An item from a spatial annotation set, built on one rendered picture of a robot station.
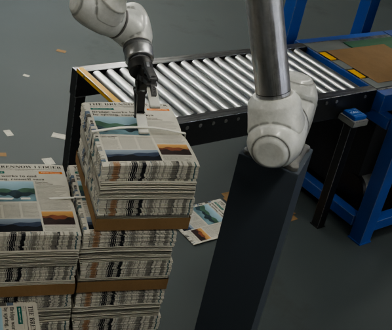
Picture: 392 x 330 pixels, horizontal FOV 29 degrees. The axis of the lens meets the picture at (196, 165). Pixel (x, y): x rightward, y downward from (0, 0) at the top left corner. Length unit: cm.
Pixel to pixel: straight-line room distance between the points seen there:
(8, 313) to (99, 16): 90
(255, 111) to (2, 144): 229
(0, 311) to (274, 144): 92
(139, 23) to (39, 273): 80
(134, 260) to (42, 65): 296
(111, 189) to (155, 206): 15
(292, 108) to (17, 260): 89
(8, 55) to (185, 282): 239
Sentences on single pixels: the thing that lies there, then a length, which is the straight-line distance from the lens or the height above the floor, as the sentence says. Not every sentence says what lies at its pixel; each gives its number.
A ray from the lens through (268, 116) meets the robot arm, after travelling 208.
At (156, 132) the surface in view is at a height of 106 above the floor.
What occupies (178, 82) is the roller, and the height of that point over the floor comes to 79.
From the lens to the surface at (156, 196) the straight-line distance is 215.
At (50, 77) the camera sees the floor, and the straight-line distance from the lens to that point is 493.
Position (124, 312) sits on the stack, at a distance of 242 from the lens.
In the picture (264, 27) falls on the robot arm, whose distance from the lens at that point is 203.
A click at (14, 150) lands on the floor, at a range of 411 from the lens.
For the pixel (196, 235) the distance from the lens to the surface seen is 365.
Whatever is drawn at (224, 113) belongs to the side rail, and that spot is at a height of 80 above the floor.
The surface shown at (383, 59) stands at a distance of 408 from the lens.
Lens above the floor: 214
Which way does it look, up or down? 31 degrees down
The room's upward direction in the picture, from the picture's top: 12 degrees clockwise
